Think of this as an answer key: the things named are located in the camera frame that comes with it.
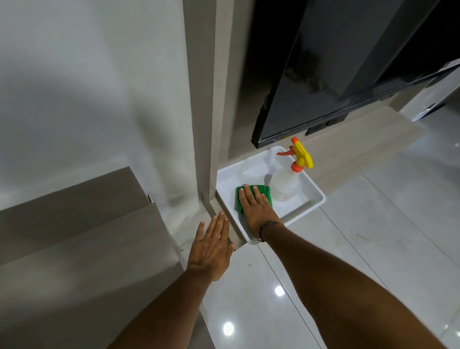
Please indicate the person's right hand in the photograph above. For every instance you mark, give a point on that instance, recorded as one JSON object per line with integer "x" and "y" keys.
{"x": 257, "y": 215}

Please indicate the person's left hand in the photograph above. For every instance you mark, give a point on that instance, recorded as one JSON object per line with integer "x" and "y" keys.
{"x": 212, "y": 251}

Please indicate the green cloth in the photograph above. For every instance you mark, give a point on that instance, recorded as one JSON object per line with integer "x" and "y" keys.
{"x": 238, "y": 201}

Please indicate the person's left forearm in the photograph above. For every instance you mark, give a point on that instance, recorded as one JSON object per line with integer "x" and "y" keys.
{"x": 169, "y": 312}

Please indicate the person's right forearm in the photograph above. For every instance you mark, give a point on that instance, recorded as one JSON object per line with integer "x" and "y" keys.
{"x": 341, "y": 287}

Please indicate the dark wristband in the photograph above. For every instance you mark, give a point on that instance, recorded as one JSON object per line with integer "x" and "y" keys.
{"x": 262, "y": 228}

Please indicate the clear spray bottle yellow trigger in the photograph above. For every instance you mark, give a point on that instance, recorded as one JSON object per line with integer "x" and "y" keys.
{"x": 285, "y": 185}

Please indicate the white plastic tray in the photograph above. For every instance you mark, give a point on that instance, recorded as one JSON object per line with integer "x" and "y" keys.
{"x": 309, "y": 201}

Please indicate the black socket under television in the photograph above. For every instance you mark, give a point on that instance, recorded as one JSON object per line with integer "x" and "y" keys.
{"x": 325, "y": 124}

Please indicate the wooden vertical panel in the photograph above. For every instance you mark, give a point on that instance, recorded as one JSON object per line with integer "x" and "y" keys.
{"x": 208, "y": 108}

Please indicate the low wooden television shelf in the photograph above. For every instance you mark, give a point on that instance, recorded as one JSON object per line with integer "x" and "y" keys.
{"x": 359, "y": 147}

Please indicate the black television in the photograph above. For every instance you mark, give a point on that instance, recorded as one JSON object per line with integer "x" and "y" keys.
{"x": 341, "y": 72}

